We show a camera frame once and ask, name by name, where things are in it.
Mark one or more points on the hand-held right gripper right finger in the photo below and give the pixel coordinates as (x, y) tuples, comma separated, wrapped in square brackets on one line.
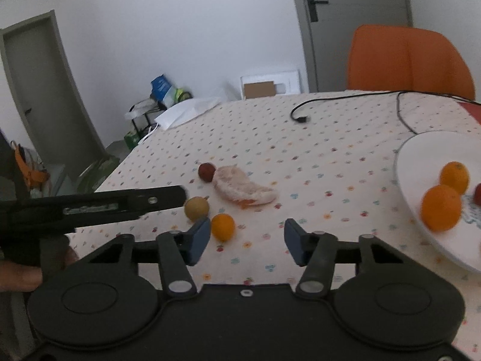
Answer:
[(295, 242)]

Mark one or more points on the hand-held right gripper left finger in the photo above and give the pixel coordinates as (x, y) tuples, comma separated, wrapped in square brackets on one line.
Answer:
[(199, 240)]

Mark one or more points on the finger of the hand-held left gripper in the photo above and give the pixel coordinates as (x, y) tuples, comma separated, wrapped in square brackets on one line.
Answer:
[(161, 197)]

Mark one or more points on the small orange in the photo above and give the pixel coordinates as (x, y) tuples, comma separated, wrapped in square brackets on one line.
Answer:
[(223, 227)]

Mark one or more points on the brown longan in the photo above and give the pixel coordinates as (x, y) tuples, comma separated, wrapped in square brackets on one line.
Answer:
[(196, 208)]

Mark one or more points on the small red fruit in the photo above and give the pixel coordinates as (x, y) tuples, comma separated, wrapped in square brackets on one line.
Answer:
[(206, 173), (478, 194)]

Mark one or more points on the pink pomelo segment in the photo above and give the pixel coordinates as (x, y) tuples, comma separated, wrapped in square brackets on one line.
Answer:
[(240, 188)]

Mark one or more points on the white bowl blue rim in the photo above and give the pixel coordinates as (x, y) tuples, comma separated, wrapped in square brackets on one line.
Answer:
[(417, 165)]

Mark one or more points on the large orange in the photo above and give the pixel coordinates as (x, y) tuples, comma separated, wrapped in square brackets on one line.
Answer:
[(440, 208), (454, 178)]

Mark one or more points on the person's left hand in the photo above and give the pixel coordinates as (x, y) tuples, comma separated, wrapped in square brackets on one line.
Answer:
[(18, 277)]

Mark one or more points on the orange bag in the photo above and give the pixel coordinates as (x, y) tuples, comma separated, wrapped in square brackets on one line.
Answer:
[(35, 176)]

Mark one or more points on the green box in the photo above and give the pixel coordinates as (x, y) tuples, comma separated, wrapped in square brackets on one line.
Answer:
[(133, 139)]

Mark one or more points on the green bag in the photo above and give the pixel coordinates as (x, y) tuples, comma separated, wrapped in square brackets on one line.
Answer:
[(97, 175)]

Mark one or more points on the dotted white tablecloth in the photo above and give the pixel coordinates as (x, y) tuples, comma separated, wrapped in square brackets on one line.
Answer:
[(338, 180)]

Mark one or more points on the black metal rack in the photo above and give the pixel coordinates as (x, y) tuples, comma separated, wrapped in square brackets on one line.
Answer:
[(134, 122)]

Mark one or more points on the white plastic bag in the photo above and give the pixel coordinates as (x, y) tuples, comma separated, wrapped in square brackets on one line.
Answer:
[(139, 108), (184, 111)]

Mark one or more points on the yellow-green item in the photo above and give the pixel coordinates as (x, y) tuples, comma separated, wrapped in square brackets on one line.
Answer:
[(174, 96)]

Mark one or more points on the blue bag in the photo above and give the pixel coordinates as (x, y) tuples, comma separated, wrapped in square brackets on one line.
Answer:
[(161, 86)]

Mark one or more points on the grey-green door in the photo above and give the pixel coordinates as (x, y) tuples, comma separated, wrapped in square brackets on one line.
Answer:
[(49, 101)]

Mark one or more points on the white framed board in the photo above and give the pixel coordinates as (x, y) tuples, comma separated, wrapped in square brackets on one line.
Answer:
[(289, 79)]

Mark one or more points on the orange chair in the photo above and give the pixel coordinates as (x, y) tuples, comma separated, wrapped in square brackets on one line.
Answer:
[(406, 60)]

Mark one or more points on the grey door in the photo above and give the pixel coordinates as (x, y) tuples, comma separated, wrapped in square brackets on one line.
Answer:
[(357, 0)]

